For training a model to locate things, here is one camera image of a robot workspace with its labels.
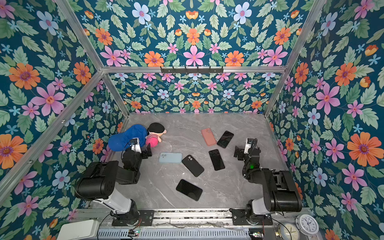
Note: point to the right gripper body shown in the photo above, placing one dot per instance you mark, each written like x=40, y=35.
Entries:
x=240, y=152

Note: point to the black phone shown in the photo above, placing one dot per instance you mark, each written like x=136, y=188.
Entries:
x=225, y=139
x=217, y=160
x=189, y=190

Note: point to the white clock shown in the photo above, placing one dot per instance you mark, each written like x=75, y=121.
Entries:
x=307, y=225

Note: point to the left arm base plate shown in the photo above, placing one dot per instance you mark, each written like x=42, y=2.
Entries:
x=141, y=217

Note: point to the brass alarm clock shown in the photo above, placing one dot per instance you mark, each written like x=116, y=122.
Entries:
x=288, y=231

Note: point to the light blue phone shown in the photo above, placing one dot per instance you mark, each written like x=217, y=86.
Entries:
x=170, y=158

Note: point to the black phone front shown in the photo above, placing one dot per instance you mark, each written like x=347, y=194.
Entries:
x=189, y=190

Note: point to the black phone case with camera hole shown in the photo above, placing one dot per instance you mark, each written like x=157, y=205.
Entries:
x=192, y=165

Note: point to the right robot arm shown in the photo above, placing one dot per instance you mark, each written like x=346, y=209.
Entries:
x=279, y=190

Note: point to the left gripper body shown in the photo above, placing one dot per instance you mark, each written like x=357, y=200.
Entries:
x=144, y=151

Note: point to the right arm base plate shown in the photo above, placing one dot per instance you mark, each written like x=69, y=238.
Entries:
x=242, y=217

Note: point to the white box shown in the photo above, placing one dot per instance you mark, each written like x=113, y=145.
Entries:
x=83, y=230

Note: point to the doll with black hair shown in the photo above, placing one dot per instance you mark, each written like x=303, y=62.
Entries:
x=155, y=131

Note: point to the metal hook rail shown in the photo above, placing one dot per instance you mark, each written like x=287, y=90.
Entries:
x=192, y=70

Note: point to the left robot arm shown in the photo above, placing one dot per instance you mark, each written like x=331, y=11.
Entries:
x=98, y=184

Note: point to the pink phone case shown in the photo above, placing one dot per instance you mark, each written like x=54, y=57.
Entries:
x=209, y=137

